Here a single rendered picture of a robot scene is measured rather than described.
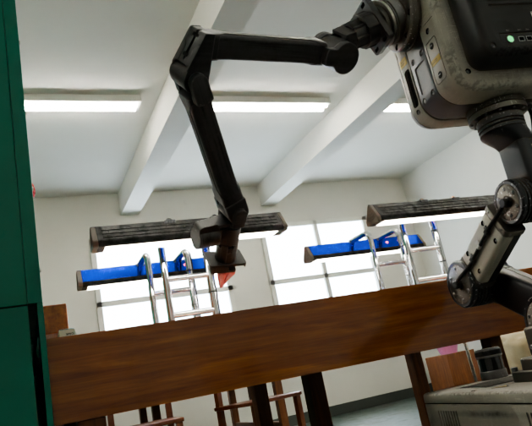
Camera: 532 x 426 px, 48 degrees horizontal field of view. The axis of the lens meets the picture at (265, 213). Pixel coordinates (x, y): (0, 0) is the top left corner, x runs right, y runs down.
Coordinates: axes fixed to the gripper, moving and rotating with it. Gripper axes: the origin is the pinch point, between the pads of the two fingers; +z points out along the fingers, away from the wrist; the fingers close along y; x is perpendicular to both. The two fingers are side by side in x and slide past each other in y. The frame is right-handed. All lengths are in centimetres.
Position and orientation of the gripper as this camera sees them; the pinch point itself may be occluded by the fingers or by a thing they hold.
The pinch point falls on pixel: (221, 284)
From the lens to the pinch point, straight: 164.5
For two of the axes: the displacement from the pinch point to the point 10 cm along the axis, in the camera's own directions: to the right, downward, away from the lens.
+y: -9.2, 0.6, -4.0
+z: -1.6, 8.5, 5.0
